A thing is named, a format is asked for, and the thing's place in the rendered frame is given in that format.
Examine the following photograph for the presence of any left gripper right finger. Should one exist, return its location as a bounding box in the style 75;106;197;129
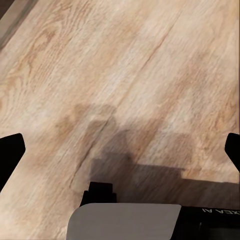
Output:
224;133;240;172

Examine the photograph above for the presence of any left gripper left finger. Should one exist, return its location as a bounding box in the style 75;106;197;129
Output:
0;133;26;192

